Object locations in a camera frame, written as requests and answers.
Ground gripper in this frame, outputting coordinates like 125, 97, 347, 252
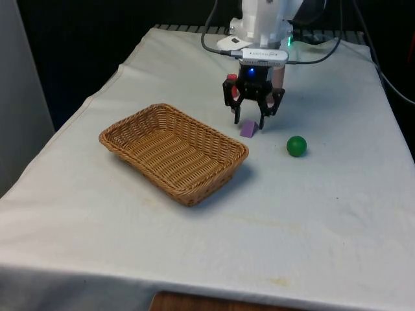
222, 63, 286, 131

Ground purple triangular block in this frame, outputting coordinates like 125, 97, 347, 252
239, 119, 260, 139

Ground red block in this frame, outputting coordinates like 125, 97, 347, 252
226, 73, 240, 99

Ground wicker basket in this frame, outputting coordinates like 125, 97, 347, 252
98, 102, 250, 207

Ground green ball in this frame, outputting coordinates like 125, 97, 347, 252
286, 135, 307, 158

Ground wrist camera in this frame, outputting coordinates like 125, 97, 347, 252
230, 47, 290, 67

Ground black cable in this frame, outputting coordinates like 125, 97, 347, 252
353, 0, 415, 104
285, 19, 342, 65
200, 0, 243, 58

